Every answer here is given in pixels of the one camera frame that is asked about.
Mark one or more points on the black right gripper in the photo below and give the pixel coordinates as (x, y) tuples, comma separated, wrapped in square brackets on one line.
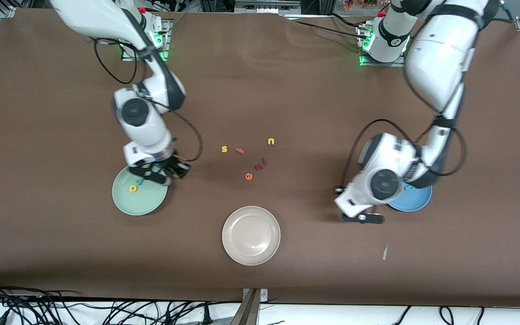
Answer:
[(173, 165)]

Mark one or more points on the orange artificial flowers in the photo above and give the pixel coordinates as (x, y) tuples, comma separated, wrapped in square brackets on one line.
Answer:
[(359, 4)]

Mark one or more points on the dark red foam letter k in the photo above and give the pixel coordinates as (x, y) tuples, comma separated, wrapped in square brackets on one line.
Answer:
[(259, 167)]

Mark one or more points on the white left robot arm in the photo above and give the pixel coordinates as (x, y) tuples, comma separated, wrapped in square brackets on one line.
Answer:
[(384, 183)]

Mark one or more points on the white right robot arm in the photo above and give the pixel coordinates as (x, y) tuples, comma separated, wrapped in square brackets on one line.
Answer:
[(136, 113)]

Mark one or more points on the blue plate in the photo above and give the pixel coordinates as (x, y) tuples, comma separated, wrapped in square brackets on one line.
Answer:
[(415, 201)]

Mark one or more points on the grey metal rack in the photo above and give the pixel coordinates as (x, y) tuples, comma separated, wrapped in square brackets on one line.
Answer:
[(278, 6)]

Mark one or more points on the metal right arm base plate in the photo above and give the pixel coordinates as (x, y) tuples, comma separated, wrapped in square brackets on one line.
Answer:
[(166, 45)]

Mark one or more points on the beige plate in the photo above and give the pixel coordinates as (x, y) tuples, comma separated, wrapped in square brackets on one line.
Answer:
[(251, 235)]

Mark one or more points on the light green plate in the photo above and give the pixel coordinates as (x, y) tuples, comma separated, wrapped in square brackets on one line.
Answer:
[(145, 201)]

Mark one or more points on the white paper scrap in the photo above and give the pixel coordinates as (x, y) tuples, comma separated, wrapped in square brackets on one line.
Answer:
[(384, 253)]

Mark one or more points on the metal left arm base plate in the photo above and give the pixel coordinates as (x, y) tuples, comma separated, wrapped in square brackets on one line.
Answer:
[(384, 64)]

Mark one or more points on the metal table bracket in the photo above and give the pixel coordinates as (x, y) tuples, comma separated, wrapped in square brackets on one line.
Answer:
[(250, 311)]

